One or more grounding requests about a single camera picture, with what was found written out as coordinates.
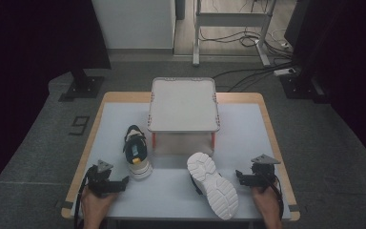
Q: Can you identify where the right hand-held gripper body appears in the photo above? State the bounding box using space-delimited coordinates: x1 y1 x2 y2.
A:
251 154 281 192

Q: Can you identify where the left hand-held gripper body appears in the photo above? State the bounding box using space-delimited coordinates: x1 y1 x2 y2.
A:
84 159 122 197

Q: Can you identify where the white-soled sneaker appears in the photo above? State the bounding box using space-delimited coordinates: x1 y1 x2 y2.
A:
186 152 239 221

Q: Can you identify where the black and beige sneaker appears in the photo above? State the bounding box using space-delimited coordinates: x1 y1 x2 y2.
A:
122 124 153 180

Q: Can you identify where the person's left hand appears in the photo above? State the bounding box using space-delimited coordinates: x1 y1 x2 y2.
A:
81 187 118 222

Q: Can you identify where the person's right hand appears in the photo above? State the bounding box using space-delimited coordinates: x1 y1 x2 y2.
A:
252 187 282 220

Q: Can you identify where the wooden table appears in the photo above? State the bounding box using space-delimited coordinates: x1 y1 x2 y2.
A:
60 92 300 222

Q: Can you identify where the small grey red-legged shelf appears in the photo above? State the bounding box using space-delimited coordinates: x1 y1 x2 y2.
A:
147 76 221 156

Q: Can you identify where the black stand base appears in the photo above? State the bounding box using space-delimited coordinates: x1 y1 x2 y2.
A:
279 73 332 104
58 68 106 103

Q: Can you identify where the white power strip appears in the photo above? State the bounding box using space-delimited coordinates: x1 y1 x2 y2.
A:
274 67 296 77

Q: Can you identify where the white cabinet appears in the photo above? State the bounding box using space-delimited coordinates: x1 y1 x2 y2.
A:
91 0 176 51

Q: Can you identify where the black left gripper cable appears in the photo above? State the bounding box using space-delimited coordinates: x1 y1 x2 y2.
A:
73 170 92 229

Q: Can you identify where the bundle of floor cables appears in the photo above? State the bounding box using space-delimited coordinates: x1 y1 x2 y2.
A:
199 0 295 93

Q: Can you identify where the grey metal desk frame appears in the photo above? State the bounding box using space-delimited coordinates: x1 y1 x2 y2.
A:
193 0 277 67

